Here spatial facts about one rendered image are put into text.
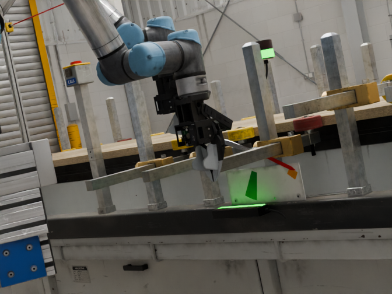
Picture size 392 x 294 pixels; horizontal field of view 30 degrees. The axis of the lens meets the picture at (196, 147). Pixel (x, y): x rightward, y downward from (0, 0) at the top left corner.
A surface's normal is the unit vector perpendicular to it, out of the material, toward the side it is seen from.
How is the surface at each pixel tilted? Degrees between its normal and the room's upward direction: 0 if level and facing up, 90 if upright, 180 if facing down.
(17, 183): 90
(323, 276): 90
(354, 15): 90
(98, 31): 107
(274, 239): 90
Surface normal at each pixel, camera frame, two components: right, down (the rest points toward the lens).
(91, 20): 0.13, 0.33
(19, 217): 0.30, -0.01
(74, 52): 0.73, -0.11
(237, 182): -0.68, 0.18
